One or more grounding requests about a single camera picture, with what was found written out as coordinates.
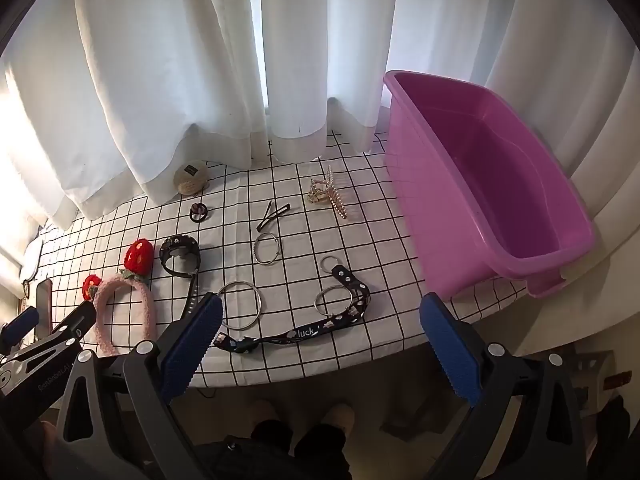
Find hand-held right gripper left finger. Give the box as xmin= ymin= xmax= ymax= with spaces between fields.
xmin=47 ymin=292 xmax=226 ymax=480

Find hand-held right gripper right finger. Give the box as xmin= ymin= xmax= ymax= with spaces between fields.
xmin=419 ymin=292 xmax=588 ymax=480

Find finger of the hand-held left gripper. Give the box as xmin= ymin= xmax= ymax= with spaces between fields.
xmin=27 ymin=301 xmax=98 ymax=356
xmin=0 ymin=307 xmax=41 ymax=356

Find large silver bangle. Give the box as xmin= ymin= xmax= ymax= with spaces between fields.
xmin=216 ymin=281 xmax=263 ymax=332

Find pink strawberry headband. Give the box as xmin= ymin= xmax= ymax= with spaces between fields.
xmin=82 ymin=240 xmax=158 ymax=358

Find black wristwatch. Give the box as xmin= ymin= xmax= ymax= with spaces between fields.
xmin=159 ymin=234 xmax=203 ymax=318

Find black printed lanyard with rings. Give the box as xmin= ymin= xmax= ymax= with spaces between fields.
xmin=212 ymin=255 xmax=372 ymax=356

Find small silver bangle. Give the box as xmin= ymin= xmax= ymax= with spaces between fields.
xmin=252 ymin=231 xmax=282 ymax=266

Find black snap hair clip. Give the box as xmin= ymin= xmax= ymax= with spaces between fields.
xmin=257 ymin=203 xmax=292 ymax=233

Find purple plastic basin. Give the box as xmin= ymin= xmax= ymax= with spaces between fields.
xmin=382 ymin=70 xmax=598 ymax=301

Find beige round sloth plush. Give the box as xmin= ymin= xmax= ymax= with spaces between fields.
xmin=174 ymin=159 xmax=210 ymax=195

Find pearl hair claw clip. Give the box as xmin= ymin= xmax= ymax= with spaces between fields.
xmin=306 ymin=164 xmax=353 ymax=221

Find brown smartphone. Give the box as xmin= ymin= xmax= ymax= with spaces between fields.
xmin=35 ymin=279 xmax=53 ymax=333

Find white oval object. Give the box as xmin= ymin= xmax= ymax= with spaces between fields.
xmin=20 ymin=237 xmax=46 ymax=281

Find beige slipper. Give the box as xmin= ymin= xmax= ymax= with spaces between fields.
xmin=245 ymin=399 xmax=281 ymax=428
xmin=320 ymin=397 xmax=357 ymax=436

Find black bobby pin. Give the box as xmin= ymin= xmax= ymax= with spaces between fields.
xmin=256 ymin=200 xmax=275 ymax=233

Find person's dark trousers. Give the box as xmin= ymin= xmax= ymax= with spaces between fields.
xmin=197 ymin=417 xmax=351 ymax=480

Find white curtain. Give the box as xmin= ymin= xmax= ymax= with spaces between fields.
xmin=0 ymin=0 xmax=640 ymax=291

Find grey metal bracket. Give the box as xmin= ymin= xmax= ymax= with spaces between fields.
xmin=575 ymin=350 xmax=616 ymax=406

